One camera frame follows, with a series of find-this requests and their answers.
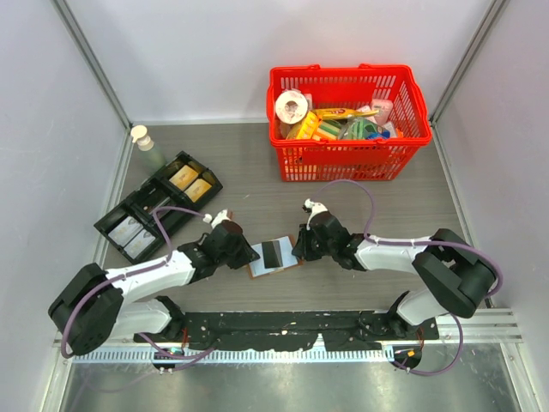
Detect black credit card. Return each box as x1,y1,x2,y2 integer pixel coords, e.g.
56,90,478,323
262,240,282,270

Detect brown leather card holder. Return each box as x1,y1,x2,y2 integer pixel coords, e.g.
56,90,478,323
248,235,303,280

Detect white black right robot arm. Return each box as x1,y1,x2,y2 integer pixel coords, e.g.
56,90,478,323
293,211,502,339

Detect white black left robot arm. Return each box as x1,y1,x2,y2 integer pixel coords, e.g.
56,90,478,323
48,220,259,358

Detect gold card in tray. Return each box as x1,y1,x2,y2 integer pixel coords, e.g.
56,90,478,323
184,179,212,203
169,165,198,191

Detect silver card in tray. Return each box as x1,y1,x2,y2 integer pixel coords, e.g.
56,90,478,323
124,229,155,259
108,216,143,246

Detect black card organizer tray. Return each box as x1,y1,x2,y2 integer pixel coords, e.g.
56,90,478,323
94,151,223,264

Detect yellow green sponge pack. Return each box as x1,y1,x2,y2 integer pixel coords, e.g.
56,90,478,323
286,120,343,141

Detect green soap pump bottle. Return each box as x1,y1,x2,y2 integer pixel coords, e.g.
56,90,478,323
130,124,166,175

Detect green round package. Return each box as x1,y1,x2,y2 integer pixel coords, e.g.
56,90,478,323
341,118,383,140

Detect blue packet in basket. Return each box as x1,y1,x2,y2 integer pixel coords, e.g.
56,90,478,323
366,130,391,140

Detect red plastic shopping basket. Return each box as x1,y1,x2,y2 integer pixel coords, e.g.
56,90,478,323
267,64,432,182

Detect yellow snack packet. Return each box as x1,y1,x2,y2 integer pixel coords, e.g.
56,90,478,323
312,108,378,120

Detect pink white box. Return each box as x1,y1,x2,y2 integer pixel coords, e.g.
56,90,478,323
370,99,394,125

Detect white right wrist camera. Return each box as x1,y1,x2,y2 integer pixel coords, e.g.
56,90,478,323
303,198,329,229

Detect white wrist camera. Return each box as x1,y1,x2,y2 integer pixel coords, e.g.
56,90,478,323
202,209,232,228
303,198,329,229

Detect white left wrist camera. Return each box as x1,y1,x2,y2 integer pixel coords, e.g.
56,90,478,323
202,209,232,228

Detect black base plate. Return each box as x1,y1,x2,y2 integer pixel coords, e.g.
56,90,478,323
147,311,439,352

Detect aluminium rail frame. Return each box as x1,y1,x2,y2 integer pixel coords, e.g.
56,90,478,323
65,300,522,361

